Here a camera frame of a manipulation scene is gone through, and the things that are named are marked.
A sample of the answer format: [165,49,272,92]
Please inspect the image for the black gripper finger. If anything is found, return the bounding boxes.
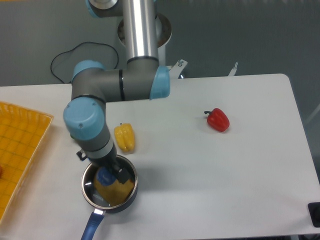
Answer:
[111,164,131,185]

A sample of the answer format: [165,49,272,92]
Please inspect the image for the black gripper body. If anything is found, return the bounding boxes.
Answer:
[87,147,117,173]

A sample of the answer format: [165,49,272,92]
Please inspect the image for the glass pot lid blue knob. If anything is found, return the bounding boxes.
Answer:
[80,154,139,210]

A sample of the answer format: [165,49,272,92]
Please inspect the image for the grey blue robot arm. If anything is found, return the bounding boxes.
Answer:
[63,0,170,183]

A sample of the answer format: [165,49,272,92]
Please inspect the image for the yellow bell pepper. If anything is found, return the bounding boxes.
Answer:
[113,123,136,153]

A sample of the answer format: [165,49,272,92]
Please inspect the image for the yellow plastic basket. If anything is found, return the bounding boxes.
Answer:
[0,101,54,222]

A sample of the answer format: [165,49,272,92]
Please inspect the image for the red bell pepper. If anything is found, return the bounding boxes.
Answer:
[204,108,230,133]

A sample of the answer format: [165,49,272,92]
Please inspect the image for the black object table corner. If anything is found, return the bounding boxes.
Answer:
[307,202,320,228]

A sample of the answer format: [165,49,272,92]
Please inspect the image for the dark pot blue handle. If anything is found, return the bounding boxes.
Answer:
[80,154,139,240]

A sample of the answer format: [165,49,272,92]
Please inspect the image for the black cable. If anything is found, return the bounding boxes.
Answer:
[50,41,120,84]

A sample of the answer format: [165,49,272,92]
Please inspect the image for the white bracket right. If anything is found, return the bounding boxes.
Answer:
[228,62,238,77]

